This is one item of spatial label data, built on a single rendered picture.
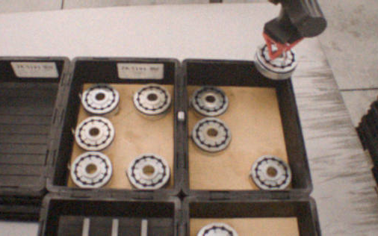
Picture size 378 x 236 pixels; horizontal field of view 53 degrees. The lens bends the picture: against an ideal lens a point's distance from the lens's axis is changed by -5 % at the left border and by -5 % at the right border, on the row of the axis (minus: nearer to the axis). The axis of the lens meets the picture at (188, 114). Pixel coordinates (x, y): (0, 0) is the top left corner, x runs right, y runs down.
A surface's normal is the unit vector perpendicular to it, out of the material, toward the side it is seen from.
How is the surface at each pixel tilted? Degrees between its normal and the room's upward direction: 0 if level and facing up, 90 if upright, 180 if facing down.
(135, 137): 0
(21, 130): 0
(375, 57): 0
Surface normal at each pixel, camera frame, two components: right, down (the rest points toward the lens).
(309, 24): 0.11, 0.82
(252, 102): 0.06, -0.57
